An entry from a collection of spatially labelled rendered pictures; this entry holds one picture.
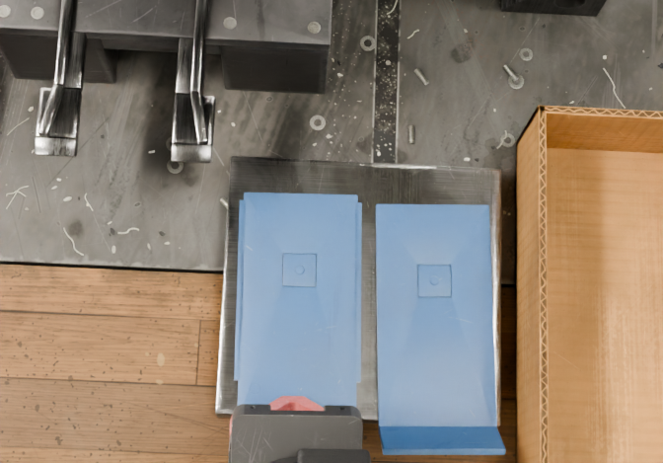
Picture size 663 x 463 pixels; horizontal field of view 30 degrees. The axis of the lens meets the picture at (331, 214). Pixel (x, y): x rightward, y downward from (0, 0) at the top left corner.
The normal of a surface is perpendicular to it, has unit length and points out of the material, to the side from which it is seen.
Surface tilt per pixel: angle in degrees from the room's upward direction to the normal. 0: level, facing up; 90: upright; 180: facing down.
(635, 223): 0
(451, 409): 0
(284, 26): 0
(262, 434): 30
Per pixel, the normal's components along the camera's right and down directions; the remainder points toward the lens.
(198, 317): 0.04, -0.25
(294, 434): 0.04, 0.26
